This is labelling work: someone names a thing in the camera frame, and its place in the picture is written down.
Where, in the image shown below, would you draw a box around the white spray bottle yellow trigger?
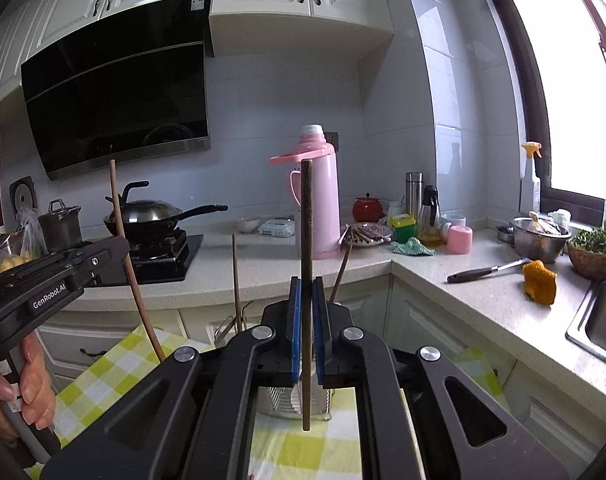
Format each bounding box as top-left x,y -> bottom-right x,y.
520,141 -> 542,216

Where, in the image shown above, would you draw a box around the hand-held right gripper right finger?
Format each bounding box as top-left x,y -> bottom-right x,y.
312,276 -> 571,480

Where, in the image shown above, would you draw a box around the pink thermos jug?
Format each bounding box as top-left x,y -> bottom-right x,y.
270,125 -> 341,260

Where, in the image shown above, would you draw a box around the steel stockpot with lid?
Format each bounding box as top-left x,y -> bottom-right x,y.
38,199 -> 84,253

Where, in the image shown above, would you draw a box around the pale crumpled bag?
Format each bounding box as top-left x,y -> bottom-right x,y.
528,209 -> 572,236

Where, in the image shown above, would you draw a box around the square black silver appliance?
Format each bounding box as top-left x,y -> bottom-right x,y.
9,176 -> 38,221

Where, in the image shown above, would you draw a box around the white plate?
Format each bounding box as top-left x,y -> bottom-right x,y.
339,222 -> 394,248

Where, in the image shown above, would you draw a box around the plastic bag of pears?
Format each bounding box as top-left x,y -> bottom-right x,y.
0,207 -> 48,276

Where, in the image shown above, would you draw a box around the steel sink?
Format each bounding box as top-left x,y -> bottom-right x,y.
565,275 -> 606,373

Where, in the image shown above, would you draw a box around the window with dark frame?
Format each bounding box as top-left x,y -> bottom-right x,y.
475,0 -> 606,206

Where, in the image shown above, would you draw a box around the black wok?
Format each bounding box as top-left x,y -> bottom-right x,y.
103,204 -> 230,243

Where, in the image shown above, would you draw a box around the small red pot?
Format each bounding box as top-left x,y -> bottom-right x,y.
353,192 -> 385,224

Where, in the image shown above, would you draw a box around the white base cabinets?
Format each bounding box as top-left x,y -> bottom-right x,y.
33,260 -> 606,480

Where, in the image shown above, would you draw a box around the glass oil bottle black top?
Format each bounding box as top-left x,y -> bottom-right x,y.
418,185 -> 446,247

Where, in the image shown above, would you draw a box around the black gas stove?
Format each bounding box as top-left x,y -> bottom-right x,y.
83,227 -> 204,288

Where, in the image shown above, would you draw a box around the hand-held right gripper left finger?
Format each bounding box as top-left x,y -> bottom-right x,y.
40,276 -> 304,480

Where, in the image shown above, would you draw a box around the green yellow container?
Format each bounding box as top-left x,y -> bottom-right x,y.
389,213 -> 416,244

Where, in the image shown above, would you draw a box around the pink cup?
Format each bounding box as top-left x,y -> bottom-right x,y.
448,225 -> 474,255

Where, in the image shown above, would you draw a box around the steel mixing bowl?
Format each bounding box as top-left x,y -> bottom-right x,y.
512,217 -> 572,264

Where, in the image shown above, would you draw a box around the steel wire utensil rack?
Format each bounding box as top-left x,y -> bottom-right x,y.
214,301 -> 336,423

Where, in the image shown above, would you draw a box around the black handled knife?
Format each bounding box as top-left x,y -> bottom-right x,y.
447,257 -> 531,284

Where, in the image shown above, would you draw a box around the black glass range hood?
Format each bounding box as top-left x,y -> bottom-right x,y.
20,0 -> 214,182

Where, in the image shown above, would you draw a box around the orange cloth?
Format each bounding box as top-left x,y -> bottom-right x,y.
523,259 -> 558,307

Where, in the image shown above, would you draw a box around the pile of dark chopsticks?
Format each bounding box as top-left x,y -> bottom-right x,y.
340,225 -> 391,247

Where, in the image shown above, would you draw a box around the flat white box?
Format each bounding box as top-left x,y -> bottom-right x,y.
258,216 -> 296,237

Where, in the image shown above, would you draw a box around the teal checked cloth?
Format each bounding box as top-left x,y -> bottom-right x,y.
390,237 -> 436,257

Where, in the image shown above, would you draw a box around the person's left hand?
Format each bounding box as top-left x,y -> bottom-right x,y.
0,332 -> 56,431

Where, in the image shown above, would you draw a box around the steel wok lid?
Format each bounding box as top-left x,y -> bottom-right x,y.
105,181 -> 184,224

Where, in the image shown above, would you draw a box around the steel thermos bottle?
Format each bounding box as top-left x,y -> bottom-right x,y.
405,172 -> 424,221

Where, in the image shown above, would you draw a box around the wicker basket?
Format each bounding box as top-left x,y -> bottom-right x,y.
567,242 -> 606,281

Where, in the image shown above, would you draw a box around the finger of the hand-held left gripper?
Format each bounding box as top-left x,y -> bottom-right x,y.
0,236 -> 130,293

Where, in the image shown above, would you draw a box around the green leafy vegetables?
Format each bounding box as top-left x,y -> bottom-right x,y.
569,222 -> 606,256

